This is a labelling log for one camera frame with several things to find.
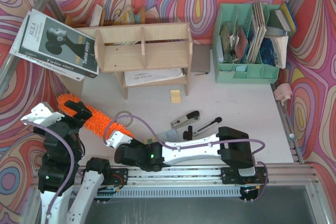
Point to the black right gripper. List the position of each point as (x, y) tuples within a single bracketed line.
[(122, 157)]

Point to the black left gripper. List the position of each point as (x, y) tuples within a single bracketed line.
[(79, 110)]

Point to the orange microfiber duster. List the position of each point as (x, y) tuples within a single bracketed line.
[(97, 123)]

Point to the large black-cover book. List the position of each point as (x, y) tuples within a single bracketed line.
[(53, 45)]

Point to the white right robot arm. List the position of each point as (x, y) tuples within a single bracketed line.
[(228, 145)]

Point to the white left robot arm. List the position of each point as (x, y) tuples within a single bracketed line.
[(64, 150)]

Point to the wooden bookshelf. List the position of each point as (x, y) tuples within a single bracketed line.
[(144, 47)]

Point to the gold scientific calculator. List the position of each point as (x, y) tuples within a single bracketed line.
[(168, 136)]

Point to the black plastic clip piece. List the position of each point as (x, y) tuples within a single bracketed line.
[(188, 134)]

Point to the white paper booklet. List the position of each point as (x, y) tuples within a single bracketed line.
[(134, 78)]

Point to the grey and black stapler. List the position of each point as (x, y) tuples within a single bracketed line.
[(185, 120)]

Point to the yellow sticky note pad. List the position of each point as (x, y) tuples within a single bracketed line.
[(175, 96)]

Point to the black stapler remover tool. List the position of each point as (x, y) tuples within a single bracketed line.
[(207, 126)]

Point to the pencil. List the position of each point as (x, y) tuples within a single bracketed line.
[(201, 74)]

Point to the grey notebook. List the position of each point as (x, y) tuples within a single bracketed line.
[(201, 58)]

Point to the red brown booklet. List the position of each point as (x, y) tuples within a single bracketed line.
[(241, 45)]

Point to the green desk organizer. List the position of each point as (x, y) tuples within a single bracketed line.
[(228, 68)]

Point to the pink plastic piggy toy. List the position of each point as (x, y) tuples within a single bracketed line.
[(283, 93)]

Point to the blue and yellow book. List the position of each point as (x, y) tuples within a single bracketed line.
[(281, 21)]

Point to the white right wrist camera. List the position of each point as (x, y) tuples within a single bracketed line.
[(116, 139)]

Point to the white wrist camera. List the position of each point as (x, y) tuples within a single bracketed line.
[(43, 114), (116, 139)]

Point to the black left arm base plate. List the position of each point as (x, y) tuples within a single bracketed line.
[(117, 179)]

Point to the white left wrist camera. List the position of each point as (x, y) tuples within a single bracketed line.
[(43, 114)]

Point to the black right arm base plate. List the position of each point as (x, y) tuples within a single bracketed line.
[(251, 188)]

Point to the aluminium front rail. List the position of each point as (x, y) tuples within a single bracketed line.
[(203, 180)]

